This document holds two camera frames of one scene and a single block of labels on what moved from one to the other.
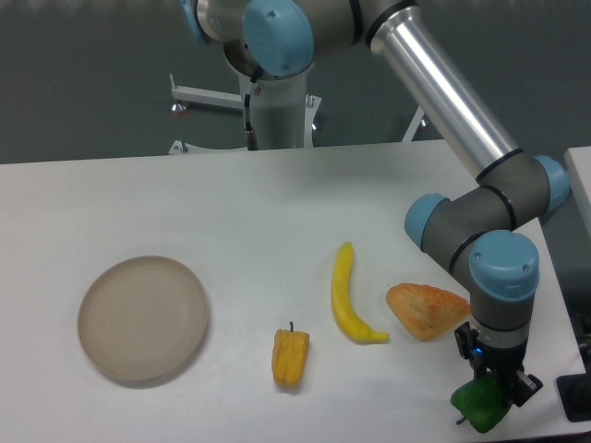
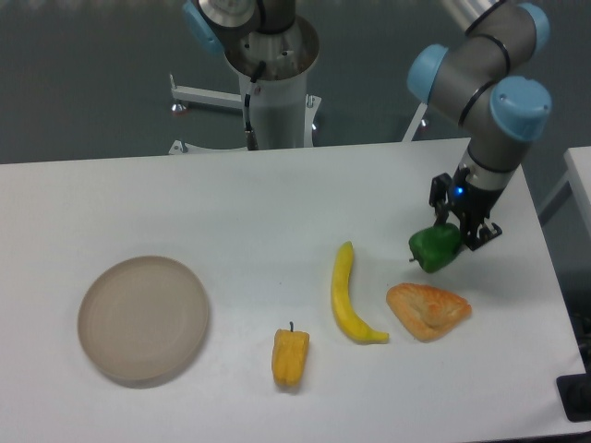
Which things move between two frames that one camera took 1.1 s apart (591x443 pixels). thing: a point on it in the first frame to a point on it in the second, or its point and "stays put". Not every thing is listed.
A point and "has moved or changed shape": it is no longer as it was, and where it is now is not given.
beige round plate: [143, 317] stays put
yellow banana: [343, 307] stays put
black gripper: [520, 387] to [472, 203]
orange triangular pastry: [425, 311] stays put
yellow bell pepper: [290, 350] stays put
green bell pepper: [485, 401] has moved or changed shape
